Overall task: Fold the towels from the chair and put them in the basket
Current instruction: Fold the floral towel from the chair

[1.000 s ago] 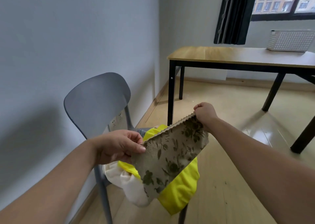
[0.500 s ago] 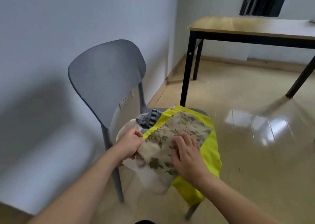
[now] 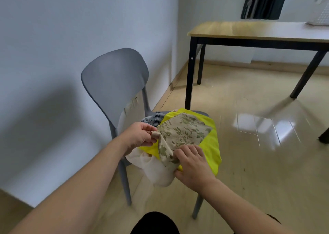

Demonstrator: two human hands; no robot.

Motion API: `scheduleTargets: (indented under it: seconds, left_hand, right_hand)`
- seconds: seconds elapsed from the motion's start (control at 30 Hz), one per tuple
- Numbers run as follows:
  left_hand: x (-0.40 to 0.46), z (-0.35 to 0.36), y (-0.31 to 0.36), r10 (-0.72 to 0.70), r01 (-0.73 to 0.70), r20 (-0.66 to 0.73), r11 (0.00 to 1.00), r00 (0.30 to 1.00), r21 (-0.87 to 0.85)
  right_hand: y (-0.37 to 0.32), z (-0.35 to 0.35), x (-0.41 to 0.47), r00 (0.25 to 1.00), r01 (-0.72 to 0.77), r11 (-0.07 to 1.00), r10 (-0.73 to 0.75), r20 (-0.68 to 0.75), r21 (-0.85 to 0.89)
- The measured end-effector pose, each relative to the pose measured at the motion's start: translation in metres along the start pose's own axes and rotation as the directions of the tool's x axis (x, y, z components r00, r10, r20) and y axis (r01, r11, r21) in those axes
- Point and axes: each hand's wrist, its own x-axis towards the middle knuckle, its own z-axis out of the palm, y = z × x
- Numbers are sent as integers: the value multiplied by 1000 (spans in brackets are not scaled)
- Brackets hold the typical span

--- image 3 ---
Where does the person's right hand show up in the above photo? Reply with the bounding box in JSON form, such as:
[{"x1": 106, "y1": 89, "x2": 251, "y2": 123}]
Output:
[{"x1": 172, "y1": 144, "x2": 218, "y2": 193}]

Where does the person's left hand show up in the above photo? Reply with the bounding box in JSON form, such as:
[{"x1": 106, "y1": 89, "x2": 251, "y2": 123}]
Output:
[{"x1": 117, "y1": 122, "x2": 159, "y2": 156}]

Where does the yellow cloth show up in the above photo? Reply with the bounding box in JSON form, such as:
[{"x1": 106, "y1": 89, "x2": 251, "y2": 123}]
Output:
[{"x1": 138, "y1": 108, "x2": 222, "y2": 176}]

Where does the dark striped towel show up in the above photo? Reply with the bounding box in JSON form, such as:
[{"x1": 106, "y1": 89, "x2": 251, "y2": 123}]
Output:
[{"x1": 141, "y1": 112, "x2": 166, "y2": 128}]

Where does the cream white garment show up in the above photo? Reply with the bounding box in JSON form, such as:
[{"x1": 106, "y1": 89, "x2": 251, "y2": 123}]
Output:
[{"x1": 125, "y1": 148, "x2": 178, "y2": 187}]

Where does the floral beige cloth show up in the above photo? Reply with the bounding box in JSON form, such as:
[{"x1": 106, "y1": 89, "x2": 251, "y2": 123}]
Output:
[{"x1": 151, "y1": 113, "x2": 213, "y2": 171}]

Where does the white plastic basket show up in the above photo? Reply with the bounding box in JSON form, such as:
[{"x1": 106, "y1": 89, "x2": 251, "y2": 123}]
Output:
[{"x1": 306, "y1": 0, "x2": 329, "y2": 26}]

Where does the person's left forearm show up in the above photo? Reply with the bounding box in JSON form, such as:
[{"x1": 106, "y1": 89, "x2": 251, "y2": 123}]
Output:
[{"x1": 8, "y1": 136, "x2": 129, "y2": 234}]

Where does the person's right forearm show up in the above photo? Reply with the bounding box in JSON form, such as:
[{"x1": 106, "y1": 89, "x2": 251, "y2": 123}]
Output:
[{"x1": 200, "y1": 177, "x2": 291, "y2": 234}]

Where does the grey plastic chair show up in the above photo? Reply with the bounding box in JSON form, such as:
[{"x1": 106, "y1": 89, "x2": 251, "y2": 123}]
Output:
[{"x1": 81, "y1": 48, "x2": 219, "y2": 219}]

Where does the black furniture leg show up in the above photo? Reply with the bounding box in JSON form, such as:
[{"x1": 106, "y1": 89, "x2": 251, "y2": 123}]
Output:
[{"x1": 318, "y1": 127, "x2": 329, "y2": 144}]

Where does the tan wooden panel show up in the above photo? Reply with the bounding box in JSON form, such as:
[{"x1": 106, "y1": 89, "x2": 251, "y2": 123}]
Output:
[{"x1": 0, "y1": 189, "x2": 34, "y2": 234}]

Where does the wooden table with black legs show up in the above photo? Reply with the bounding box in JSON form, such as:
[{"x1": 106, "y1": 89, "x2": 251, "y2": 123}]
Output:
[{"x1": 184, "y1": 21, "x2": 329, "y2": 111}]

